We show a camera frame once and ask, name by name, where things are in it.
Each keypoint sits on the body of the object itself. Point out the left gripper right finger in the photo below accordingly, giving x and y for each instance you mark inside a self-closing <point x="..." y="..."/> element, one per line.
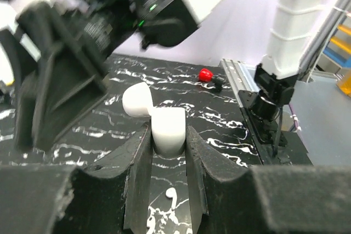
<point x="227" y="198"/>

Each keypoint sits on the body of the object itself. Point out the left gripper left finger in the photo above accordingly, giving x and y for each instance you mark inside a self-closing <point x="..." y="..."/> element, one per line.
<point x="109" y="196"/>

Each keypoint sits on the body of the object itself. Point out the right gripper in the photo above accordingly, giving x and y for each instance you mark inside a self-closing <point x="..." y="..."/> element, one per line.
<point x="74" y="38"/>

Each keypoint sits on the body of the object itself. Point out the white earbud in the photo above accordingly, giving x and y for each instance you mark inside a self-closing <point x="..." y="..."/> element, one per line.
<point x="171" y="193"/>

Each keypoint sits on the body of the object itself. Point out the white round disc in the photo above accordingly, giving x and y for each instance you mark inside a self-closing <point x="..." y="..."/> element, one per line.
<point x="168" y="124"/>

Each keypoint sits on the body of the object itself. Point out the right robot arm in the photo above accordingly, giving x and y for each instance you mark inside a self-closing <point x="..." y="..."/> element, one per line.
<point x="169" y="22"/>

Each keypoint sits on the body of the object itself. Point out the aluminium rail frame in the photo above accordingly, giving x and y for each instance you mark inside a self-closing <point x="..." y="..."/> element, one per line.
<point x="240" y="76"/>

